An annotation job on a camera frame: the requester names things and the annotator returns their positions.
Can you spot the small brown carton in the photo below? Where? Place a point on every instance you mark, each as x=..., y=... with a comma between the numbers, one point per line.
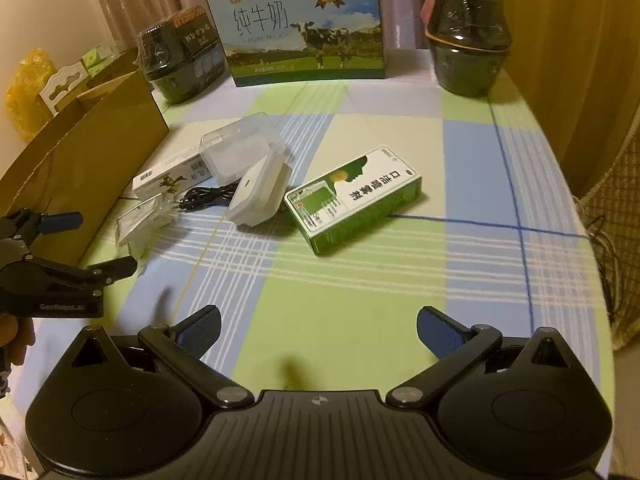
x=115, y=67

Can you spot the brown cardboard box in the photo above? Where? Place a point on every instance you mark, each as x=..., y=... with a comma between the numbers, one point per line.
x=75, y=160

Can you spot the chair with quilted cover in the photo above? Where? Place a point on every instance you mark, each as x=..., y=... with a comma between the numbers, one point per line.
x=620, y=235

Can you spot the black wrapped bowl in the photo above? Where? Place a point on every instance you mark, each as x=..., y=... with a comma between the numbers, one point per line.
x=465, y=50

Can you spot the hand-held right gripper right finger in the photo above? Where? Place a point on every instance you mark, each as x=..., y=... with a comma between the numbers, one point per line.
x=437, y=331

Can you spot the black bowl with gold label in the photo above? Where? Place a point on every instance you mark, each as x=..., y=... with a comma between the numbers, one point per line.
x=175, y=70

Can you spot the yellow plastic bag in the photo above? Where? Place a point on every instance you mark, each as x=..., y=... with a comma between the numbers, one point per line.
x=27, y=90

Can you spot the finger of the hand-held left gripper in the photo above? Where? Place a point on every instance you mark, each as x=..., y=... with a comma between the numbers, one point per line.
x=117, y=267
x=60, y=221

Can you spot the clear plastic case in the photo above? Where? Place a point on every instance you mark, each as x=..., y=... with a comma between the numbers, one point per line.
x=240, y=145

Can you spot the green and white box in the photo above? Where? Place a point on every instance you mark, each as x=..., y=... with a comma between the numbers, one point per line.
x=360, y=195

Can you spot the white square plastic box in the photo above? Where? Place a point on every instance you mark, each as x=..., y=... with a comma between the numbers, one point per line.
x=255, y=195

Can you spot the milk carton with cow print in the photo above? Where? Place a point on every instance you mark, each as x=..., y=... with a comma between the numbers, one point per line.
x=300, y=50

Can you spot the yellow curtain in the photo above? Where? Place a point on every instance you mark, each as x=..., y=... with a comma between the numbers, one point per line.
x=565, y=60

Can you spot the stack of green cartons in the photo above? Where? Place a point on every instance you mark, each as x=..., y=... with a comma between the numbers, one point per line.
x=97, y=57

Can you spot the person's left hand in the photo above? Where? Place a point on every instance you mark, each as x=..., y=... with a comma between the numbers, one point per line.
x=17, y=337

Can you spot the checkered cloth desktop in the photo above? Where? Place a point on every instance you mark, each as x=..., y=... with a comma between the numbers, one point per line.
x=400, y=270

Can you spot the white box with plant print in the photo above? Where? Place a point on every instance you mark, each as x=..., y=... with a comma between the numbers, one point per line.
x=165, y=175

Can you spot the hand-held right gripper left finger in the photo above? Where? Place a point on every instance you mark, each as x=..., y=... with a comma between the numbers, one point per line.
x=200, y=332

